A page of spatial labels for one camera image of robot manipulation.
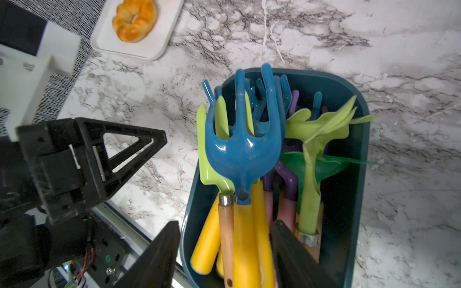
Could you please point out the purple rake pink handle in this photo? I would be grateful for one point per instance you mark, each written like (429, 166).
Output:
(267, 182)
(288, 201)

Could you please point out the white rectangular tray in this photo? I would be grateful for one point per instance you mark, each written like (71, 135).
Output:
(104, 38)

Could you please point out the glazed ring donut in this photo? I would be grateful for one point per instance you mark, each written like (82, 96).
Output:
(134, 19)

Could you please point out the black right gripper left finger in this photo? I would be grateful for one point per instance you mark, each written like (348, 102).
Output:
(155, 267)

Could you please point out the lime rake light wood handle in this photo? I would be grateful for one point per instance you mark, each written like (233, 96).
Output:
(312, 243)

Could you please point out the teal rake yellow handle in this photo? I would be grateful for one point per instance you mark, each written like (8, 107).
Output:
(317, 102)

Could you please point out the blue fork rake yellow handle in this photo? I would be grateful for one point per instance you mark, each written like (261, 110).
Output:
(268, 275)

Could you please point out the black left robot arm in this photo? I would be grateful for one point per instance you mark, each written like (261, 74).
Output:
(31, 243)

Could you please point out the teal plastic storage box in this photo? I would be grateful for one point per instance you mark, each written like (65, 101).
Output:
(342, 194)

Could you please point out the green rake pale wood handle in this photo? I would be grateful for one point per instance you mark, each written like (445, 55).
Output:
(326, 166)

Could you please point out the purple rake pink handle back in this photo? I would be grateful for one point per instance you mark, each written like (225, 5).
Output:
(288, 201)

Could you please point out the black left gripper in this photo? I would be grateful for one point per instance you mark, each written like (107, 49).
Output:
(63, 165)

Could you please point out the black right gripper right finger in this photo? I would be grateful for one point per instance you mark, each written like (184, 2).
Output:
(295, 267)

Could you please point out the lime trowel brown wood handle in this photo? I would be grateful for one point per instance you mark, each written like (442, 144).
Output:
(233, 223)

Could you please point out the purple rake pink handle front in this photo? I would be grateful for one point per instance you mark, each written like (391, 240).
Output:
(267, 182)

